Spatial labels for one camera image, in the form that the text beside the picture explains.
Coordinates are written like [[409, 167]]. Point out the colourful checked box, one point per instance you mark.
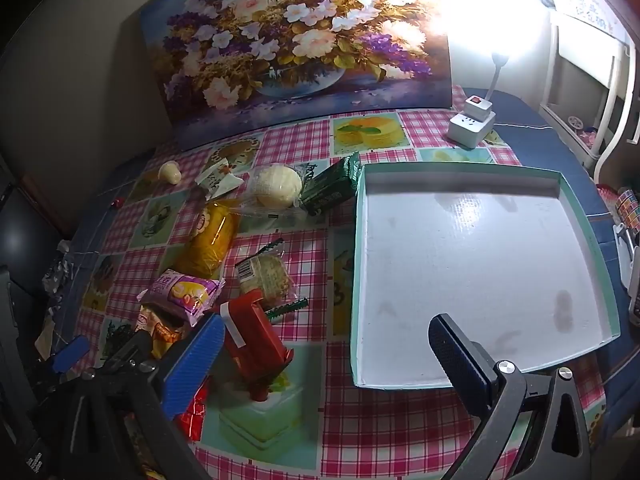
[[629, 207]]

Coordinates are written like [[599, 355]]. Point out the flower painting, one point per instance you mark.
[[300, 35]]

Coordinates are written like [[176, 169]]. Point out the brown cracker clear packet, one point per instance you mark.
[[265, 275]]

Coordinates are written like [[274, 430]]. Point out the pink snack packet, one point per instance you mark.
[[185, 295]]

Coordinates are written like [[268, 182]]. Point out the green snack packet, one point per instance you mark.
[[325, 187]]

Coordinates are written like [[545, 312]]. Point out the white rack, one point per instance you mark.
[[585, 45]]

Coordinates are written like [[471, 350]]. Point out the yellow snack packet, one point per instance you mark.
[[210, 240]]

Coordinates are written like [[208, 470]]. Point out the long red snack packet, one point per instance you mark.
[[255, 345]]

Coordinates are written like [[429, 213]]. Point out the crumpled foil wrapper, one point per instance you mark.
[[57, 272]]

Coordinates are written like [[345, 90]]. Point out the white gooseneck lamp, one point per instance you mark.
[[498, 75]]

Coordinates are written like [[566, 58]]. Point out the pink checked tablecloth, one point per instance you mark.
[[310, 240]]

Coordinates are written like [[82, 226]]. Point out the silver snack packet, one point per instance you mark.
[[217, 180]]

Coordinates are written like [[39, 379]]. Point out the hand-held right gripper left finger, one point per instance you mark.
[[192, 365]]

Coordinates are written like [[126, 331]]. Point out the small jelly cup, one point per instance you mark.
[[170, 173]]

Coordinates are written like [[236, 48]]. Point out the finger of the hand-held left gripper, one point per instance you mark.
[[70, 355], [132, 352]]

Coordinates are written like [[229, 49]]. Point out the orange snack packet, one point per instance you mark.
[[160, 332]]

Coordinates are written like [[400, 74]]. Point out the shiny red snack packet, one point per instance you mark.
[[192, 415]]

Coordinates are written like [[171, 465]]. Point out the white tray box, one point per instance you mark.
[[475, 260]]

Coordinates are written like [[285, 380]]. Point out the round white bun packet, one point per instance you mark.
[[275, 185]]

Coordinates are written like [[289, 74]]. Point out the white plastic object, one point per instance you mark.
[[627, 260]]

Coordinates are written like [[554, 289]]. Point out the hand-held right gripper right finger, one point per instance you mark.
[[452, 355]]

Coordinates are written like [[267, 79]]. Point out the white power socket cube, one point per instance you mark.
[[470, 127]]

